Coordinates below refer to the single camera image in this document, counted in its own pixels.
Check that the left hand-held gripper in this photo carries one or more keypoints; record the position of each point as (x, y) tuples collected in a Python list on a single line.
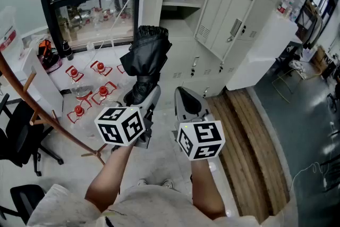
[(119, 127)]

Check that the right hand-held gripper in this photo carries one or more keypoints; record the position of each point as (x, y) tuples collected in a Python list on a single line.
[(202, 141)]

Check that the grey metal locker cabinet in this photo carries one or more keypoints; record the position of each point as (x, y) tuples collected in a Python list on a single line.
[(183, 61)]

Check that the black umbrella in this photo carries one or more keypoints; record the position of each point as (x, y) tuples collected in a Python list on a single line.
[(148, 53)]

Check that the person's left forearm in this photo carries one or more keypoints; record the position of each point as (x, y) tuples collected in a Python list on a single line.
[(111, 175)]

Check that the person's right forearm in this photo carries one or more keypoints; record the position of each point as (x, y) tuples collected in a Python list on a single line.
[(205, 188)]

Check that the grey open locker door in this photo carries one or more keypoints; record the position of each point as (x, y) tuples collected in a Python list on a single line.
[(225, 16)]

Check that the clear red-label water jug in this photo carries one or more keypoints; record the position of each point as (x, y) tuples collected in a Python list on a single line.
[(79, 87)]

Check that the brown wooden coat rack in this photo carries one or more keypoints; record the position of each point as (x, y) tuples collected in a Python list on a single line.
[(94, 152)]

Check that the small clear bottle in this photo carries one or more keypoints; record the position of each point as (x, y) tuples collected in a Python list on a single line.
[(91, 46)]

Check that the wooden slat platform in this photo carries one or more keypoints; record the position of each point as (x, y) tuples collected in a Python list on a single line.
[(247, 156)]

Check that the person's right shoe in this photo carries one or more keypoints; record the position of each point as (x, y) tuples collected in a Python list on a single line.
[(168, 183)]

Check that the person's shoe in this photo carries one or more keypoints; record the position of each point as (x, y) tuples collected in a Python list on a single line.
[(142, 182), (168, 183)]

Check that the person's left shoe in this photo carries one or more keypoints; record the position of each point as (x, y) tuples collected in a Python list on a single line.
[(142, 182)]

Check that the black flask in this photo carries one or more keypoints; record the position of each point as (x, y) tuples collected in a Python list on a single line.
[(67, 50)]

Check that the white counter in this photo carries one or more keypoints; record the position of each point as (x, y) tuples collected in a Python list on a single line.
[(265, 55)]

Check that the white box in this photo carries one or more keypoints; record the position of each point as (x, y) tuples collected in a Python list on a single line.
[(42, 79)]

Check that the gold-legged chair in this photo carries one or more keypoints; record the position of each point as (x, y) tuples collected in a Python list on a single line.
[(289, 74)]

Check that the orange black bag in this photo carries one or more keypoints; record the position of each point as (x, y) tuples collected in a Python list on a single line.
[(45, 48)]

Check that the person's white shirt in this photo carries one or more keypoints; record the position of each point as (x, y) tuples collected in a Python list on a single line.
[(148, 207)]

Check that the black office chair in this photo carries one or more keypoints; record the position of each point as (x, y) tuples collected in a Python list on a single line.
[(24, 196), (18, 138)]

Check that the cardboard box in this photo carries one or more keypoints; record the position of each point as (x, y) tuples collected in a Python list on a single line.
[(320, 58)]

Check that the black monitor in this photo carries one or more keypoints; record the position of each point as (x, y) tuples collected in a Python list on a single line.
[(308, 21)]

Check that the white plastic bag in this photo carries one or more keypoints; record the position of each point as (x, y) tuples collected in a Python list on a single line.
[(9, 37)]

